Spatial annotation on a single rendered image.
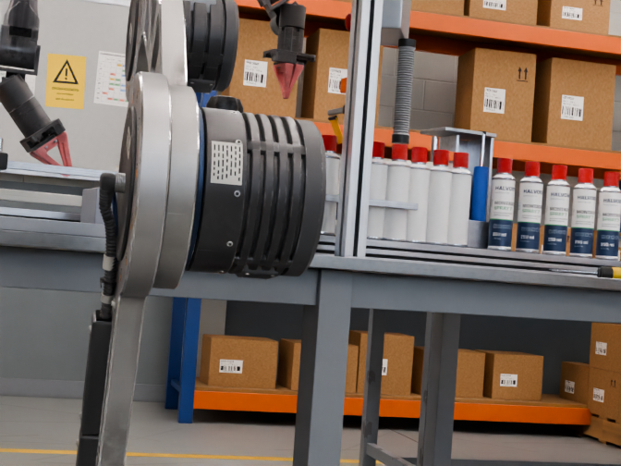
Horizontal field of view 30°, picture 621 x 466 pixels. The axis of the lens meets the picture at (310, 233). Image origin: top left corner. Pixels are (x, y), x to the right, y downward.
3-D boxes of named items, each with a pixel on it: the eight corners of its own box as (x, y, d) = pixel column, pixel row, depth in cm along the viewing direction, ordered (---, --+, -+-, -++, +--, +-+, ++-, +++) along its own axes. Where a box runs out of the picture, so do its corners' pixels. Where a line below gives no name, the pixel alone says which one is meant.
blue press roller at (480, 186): (478, 240, 262) (483, 167, 262) (486, 240, 259) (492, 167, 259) (466, 239, 260) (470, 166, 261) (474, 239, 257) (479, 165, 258)
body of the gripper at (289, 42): (261, 60, 256) (264, 27, 256) (303, 67, 261) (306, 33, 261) (273, 56, 250) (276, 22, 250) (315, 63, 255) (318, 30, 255)
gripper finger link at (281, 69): (269, 98, 257) (273, 56, 258) (298, 103, 260) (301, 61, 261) (282, 95, 251) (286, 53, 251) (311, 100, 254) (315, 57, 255)
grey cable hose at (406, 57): (403, 144, 237) (410, 42, 237) (412, 143, 233) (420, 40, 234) (388, 142, 235) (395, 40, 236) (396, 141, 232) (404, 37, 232)
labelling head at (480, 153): (462, 249, 271) (469, 139, 272) (493, 249, 259) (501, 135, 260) (410, 244, 265) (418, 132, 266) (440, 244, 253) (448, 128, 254)
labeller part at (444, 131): (469, 141, 271) (469, 136, 271) (496, 137, 261) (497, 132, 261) (420, 134, 265) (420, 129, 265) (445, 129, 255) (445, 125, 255)
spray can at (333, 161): (331, 236, 240) (338, 138, 241) (337, 236, 235) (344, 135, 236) (307, 234, 239) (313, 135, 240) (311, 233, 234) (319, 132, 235)
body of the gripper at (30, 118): (53, 130, 219) (30, 97, 217) (65, 126, 210) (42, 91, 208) (24, 150, 217) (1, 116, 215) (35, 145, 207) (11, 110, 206)
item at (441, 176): (439, 245, 252) (445, 152, 253) (452, 246, 248) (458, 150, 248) (418, 243, 250) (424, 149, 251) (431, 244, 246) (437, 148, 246)
